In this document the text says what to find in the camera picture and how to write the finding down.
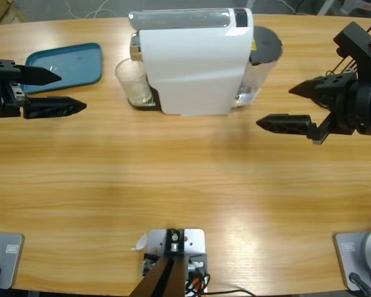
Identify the clear glass cup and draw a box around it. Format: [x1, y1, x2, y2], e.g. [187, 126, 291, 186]
[115, 58, 156, 108]

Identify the white cable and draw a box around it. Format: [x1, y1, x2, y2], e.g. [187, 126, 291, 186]
[63, 0, 120, 20]

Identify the grey coffee machine lever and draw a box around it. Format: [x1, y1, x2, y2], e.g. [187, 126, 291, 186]
[128, 8, 236, 30]

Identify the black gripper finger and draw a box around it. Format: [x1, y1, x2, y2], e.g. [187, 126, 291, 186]
[23, 96, 88, 120]
[255, 113, 318, 137]
[288, 75, 338, 101]
[17, 64, 62, 88]

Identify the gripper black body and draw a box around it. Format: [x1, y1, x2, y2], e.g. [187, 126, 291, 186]
[307, 71, 371, 146]
[0, 58, 30, 120]

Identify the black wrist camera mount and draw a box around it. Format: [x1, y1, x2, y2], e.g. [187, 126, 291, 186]
[333, 20, 371, 84]

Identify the teal plastic tray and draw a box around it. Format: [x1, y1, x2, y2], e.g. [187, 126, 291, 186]
[20, 42, 103, 95]

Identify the white capsule coffee machine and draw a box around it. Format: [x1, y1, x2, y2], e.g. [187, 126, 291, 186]
[129, 7, 255, 118]

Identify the wooden board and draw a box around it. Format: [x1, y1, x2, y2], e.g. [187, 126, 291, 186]
[0, 0, 28, 27]

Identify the white mount with dark post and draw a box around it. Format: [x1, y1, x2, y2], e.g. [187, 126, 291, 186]
[131, 228, 208, 297]

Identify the black capsule holder with rods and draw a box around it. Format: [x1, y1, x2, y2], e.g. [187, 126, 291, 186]
[314, 20, 371, 110]

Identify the white tape strip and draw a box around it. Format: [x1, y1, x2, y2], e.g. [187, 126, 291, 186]
[129, 233, 148, 251]

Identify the water tank with black lid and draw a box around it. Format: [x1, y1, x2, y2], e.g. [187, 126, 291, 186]
[231, 26, 284, 113]

